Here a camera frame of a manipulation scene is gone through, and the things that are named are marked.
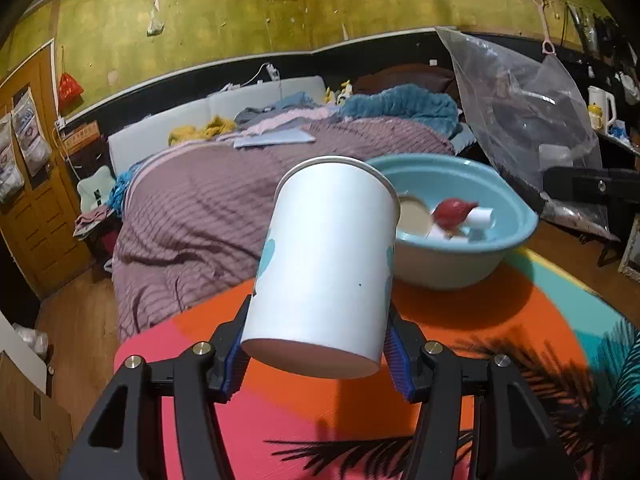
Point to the dark side table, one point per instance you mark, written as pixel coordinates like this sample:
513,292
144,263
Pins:
615,187

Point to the white bed headboard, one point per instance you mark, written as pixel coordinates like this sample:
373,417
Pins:
150,135

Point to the colourful round floor mat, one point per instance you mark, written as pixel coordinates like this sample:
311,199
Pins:
527,375

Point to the light blue plastic basin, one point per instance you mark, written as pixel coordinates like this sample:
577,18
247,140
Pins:
435,261

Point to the hanging white bag left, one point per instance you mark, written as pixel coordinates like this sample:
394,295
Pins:
11,178

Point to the white kettle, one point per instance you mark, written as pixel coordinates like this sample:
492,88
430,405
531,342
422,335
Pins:
602,109

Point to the brown paper cup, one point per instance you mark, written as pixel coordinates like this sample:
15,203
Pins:
415,218

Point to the white lotion tube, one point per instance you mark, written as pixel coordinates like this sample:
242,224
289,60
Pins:
476,226

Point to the hanging white bag right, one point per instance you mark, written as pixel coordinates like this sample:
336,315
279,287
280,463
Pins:
35,149

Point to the yellow cloth on bed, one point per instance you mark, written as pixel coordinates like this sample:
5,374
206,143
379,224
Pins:
217,126

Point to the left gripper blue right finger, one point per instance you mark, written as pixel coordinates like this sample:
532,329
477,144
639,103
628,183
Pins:
403,352

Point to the pale green pillow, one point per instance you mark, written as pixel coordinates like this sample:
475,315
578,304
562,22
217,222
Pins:
94,191

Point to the purple striped quilt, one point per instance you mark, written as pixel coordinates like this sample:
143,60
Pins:
196,216

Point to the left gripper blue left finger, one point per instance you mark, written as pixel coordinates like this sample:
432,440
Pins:
226,370

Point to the brown leather sofa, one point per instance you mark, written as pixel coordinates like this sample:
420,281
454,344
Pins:
432,78

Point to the white paper sheet on bed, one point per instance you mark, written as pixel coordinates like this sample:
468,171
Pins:
279,137

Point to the brown wooden door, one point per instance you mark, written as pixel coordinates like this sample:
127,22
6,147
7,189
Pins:
37,222

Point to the cardboard box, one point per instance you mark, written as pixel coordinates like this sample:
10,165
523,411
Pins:
36,433

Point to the white paper cup green print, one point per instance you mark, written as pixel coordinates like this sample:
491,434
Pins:
322,288

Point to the blue fluffy blanket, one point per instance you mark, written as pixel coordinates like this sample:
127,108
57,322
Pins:
437,111

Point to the hanging white bag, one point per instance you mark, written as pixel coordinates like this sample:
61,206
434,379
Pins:
35,149
11,178

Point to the clear zip plastic bag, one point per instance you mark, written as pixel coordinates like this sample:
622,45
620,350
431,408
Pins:
528,117

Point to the red hanging ornament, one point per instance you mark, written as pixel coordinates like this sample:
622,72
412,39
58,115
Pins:
69,92

